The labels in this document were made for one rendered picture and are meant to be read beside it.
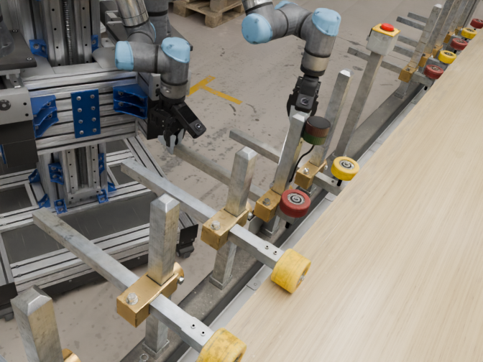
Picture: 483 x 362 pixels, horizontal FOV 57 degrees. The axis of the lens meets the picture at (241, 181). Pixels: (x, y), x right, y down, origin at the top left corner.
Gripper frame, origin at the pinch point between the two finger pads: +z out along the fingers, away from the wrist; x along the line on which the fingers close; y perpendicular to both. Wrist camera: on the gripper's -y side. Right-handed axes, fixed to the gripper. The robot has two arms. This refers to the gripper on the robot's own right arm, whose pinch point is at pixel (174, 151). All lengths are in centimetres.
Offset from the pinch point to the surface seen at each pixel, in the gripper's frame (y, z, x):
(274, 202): -37.4, -4.4, 1.8
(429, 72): -45, -7, -121
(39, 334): -38, -29, 72
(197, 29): 180, 83, -244
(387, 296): -74, -7, 13
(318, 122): -41, -30, -4
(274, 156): -23.3, 1.0, -23.5
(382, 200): -61, -7, -18
